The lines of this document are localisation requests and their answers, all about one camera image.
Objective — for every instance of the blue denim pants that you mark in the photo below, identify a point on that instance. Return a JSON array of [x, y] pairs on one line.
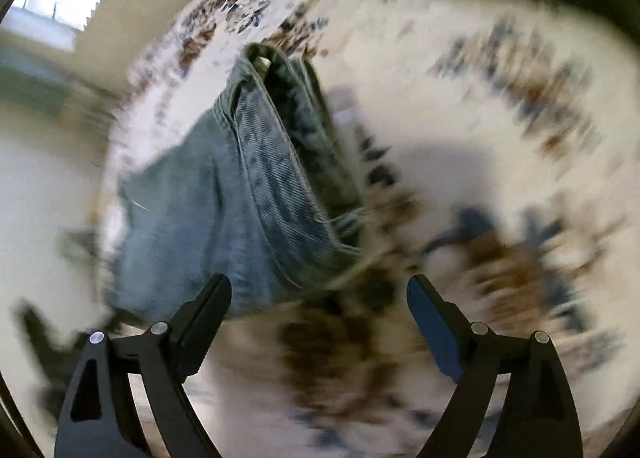
[[240, 198]]

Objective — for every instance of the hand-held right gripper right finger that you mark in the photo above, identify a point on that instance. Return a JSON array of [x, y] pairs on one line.
[[434, 325]]

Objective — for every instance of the floral printed bed sheet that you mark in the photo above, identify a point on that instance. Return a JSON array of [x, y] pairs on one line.
[[450, 147]]

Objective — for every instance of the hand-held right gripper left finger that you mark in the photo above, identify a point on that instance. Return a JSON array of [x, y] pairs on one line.
[[202, 323]]

